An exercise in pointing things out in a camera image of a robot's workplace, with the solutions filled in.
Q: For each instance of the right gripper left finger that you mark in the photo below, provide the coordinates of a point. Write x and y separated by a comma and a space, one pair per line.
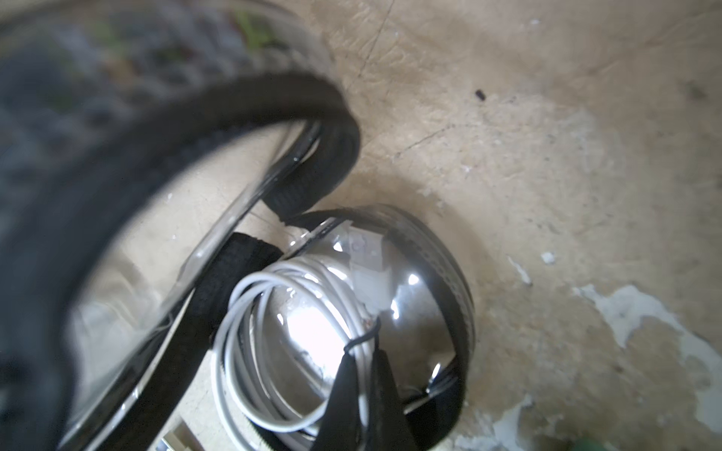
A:
341, 426

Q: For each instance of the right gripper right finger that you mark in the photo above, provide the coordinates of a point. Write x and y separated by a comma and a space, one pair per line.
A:
388, 428

